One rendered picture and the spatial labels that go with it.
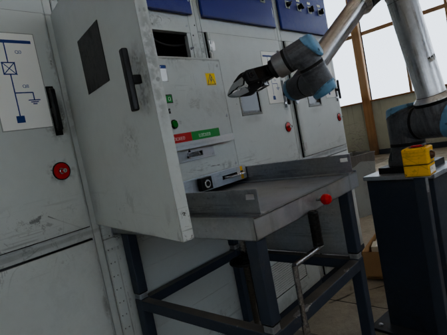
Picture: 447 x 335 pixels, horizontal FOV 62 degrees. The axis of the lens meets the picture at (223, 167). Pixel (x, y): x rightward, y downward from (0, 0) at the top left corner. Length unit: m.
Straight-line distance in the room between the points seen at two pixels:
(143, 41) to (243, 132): 1.18
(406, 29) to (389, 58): 7.85
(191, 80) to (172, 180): 0.75
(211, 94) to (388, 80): 8.17
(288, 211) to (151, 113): 0.45
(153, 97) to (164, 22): 0.97
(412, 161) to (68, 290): 1.22
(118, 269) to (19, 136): 0.58
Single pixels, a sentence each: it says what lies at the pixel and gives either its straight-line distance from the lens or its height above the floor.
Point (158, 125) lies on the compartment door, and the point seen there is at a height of 1.11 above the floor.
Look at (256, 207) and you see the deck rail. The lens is 0.95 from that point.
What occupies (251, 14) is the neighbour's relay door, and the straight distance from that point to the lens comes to 2.27.
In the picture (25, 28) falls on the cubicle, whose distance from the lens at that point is 1.43.
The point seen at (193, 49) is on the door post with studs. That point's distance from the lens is 1.87.
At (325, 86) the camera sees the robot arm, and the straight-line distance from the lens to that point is 1.39.
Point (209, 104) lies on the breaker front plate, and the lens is 1.56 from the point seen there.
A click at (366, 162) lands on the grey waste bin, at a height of 0.55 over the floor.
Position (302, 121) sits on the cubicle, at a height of 1.06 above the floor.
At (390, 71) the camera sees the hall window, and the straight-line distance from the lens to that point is 9.57.
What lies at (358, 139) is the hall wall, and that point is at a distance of 9.79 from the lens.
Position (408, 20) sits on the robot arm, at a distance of 1.74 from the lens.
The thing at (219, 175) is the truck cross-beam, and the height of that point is 0.91.
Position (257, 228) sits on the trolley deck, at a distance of 0.93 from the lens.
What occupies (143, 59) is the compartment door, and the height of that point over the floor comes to 1.26.
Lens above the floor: 1.05
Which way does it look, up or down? 4 degrees down
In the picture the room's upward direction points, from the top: 11 degrees counter-clockwise
